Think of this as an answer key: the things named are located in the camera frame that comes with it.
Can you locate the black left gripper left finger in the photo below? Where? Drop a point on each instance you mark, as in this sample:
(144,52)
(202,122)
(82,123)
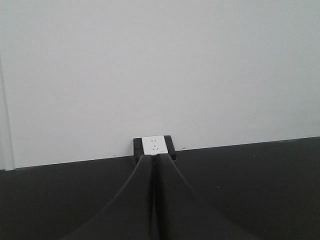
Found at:
(130,215)

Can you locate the white socket in black box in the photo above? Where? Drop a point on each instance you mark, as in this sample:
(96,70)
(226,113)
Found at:
(153,145)

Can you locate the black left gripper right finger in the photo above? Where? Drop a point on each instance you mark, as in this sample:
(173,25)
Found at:
(184,215)

